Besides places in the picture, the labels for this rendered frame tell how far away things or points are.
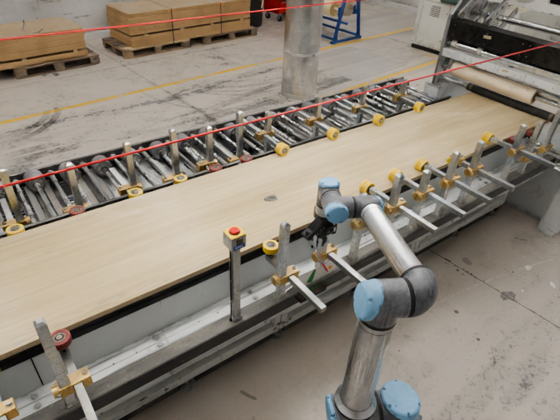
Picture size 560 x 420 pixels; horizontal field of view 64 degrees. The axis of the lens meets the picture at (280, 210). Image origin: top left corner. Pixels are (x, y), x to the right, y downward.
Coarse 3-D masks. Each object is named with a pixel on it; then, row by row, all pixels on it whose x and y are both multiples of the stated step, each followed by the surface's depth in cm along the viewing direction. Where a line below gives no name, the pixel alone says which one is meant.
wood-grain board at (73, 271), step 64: (384, 128) 338; (448, 128) 344; (512, 128) 350; (192, 192) 256; (256, 192) 259; (384, 192) 270; (0, 256) 206; (64, 256) 208; (128, 256) 210; (192, 256) 213; (0, 320) 177; (64, 320) 178
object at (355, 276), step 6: (330, 252) 226; (330, 258) 225; (336, 258) 222; (336, 264) 222; (342, 264) 219; (342, 270) 219; (348, 270) 216; (354, 270) 216; (354, 276) 213; (360, 276) 213
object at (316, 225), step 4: (316, 220) 196; (320, 220) 195; (312, 224) 196; (316, 224) 195; (320, 224) 194; (324, 224) 196; (308, 228) 195; (312, 228) 194; (316, 228) 194; (320, 228) 195; (304, 232) 195; (308, 232) 194; (312, 232) 193; (316, 232) 195; (304, 236) 194; (308, 236) 193; (312, 236) 194; (308, 240) 195
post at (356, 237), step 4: (364, 192) 223; (360, 220) 229; (352, 232) 237; (356, 232) 235; (360, 232) 235; (352, 236) 238; (356, 236) 236; (360, 236) 237; (352, 240) 239; (356, 240) 237; (360, 240) 239; (352, 244) 240; (356, 244) 239; (352, 248) 242; (356, 248) 241; (352, 252) 243; (356, 252) 244; (352, 256) 244; (356, 256) 245
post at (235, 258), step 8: (232, 256) 183; (240, 256) 186; (232, 264) 186; (240, 264) 189; (232, 272) 189; (240, 272) 191; (232, 280) 192; (240, 280) 194; (232, 288) 195; (240, 288) 197; (232, 296) 198; (240, 296) 200; (232, 304) 201; (240, 304) 203; (232, 312) 205; (240, 312) 206; (232, 320) 207
